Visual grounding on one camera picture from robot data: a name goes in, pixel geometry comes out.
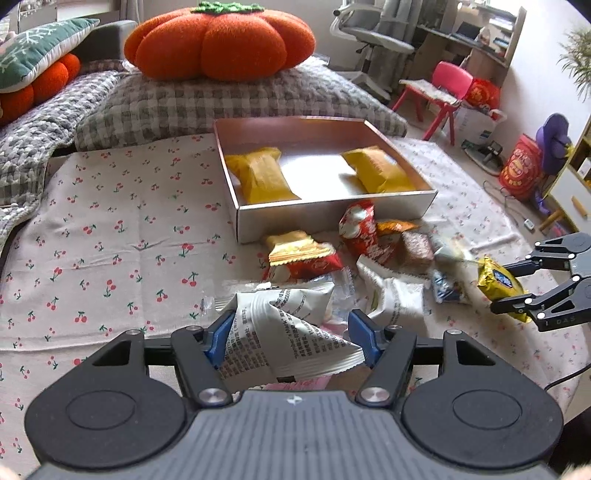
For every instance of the pink child chair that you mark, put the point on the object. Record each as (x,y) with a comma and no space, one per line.
(450,76)

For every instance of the wooden desk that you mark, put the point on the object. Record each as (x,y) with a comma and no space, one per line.
(480,50)

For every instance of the black gadget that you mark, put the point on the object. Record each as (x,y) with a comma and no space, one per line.
(485,150)

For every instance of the brown snack packet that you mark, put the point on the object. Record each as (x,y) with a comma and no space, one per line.
(415,251)

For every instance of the red and gold snack packet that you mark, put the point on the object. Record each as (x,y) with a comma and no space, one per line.
(300,258)

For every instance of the small orange pumpkin cushion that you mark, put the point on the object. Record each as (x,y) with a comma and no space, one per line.
(51,78)

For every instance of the clear silver snack packet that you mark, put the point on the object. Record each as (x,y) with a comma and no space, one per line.
(450,251)

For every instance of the orange snack packet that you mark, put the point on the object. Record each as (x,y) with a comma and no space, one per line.
(397,226)

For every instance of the grey curtain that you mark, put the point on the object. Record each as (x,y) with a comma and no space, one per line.
(399,14)

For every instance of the patterned cloth on chair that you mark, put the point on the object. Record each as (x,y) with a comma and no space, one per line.
(425,87)

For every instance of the pink cardboard box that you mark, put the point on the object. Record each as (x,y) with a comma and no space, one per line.
(323,210)

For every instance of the grey office chair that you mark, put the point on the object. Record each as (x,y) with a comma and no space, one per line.
(369,32)

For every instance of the blue and white snack packet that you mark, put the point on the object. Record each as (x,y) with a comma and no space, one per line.
(448,286)

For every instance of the grey sofa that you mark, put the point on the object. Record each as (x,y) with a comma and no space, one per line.
(106,41)

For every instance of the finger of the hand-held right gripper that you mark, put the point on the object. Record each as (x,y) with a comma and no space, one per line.
(558,302)
(554,251)

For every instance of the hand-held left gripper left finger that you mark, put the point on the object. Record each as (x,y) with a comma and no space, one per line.
(219,339)

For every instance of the purple hat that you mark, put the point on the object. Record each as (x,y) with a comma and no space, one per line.
(554,138)

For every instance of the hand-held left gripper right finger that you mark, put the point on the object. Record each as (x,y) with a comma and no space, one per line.
(364,339)

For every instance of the red patterned sack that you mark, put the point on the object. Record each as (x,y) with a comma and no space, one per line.
(521,166)

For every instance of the green snowflake pillow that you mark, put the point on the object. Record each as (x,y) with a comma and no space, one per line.
(37,50)

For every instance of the cherry print tablecloth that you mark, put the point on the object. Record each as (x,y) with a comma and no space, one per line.
(115,230)

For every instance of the yellow snack packet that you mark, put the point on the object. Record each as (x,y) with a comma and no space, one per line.
(261,177)
(378,170)

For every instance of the white cabinet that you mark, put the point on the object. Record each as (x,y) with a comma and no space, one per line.
(572,189)

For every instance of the white green-print snack packet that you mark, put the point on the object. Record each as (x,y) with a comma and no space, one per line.
(397,295)

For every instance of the green plant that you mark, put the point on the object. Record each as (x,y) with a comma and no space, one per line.
(577,60)

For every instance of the red gift bag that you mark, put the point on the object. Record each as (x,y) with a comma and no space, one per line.
(482,94)

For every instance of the white cardboard carton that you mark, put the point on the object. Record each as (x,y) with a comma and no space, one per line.
(475,124)

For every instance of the large orange pumpkin cushion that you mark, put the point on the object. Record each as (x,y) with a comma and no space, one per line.
(217,41)

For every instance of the white triangular snack packet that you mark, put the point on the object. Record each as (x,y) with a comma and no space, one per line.
(286,332)

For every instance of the red and white snack packet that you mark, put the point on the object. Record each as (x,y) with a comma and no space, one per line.
(360,226)

